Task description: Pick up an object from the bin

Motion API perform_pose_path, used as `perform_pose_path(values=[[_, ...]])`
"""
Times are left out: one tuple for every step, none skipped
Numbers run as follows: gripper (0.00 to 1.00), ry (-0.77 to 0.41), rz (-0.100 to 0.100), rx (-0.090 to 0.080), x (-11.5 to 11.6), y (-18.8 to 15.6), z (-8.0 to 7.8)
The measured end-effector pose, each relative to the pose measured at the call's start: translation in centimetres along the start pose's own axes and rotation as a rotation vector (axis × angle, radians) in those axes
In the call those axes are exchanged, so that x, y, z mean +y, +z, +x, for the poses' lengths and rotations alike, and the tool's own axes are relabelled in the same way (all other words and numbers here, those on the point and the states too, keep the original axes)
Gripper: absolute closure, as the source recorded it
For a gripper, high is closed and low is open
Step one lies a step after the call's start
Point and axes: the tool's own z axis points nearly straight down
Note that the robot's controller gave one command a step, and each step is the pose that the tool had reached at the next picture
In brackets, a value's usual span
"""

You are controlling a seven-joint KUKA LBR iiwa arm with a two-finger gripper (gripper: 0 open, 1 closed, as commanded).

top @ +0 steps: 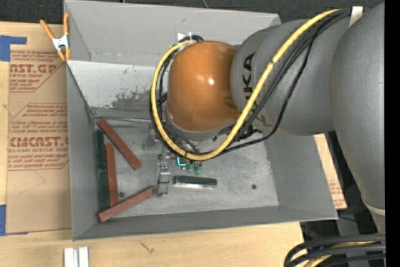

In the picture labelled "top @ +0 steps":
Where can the brown cardboard board, red print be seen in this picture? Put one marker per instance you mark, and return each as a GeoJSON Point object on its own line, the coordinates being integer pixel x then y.
{"type": "Point", "coordinates": [34, 190]}

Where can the grey metal bin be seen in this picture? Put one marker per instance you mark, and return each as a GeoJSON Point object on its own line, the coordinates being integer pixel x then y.
{"type": "Point", "coordinates": [218, 203]}

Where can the red-brown block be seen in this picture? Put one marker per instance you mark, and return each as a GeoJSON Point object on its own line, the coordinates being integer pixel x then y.
{"type": "Point", "coordinates": [125, 204]}
{"type": "Point", "coordinates": [120, 145]}
{"type": "Point", "coordinates": [111, 175]}

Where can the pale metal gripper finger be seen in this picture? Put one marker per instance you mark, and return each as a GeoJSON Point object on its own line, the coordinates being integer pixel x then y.
{"type": "Point", "coordinates": [164, 168]}
{"type": "Point", "coordinates": [162, 189]}

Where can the dark green flat block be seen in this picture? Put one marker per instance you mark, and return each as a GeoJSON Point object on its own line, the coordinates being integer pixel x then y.
{"type": "Point", "coordinates": [193, 180]}
{"type": "Point", "coordinates": [102, 172]}

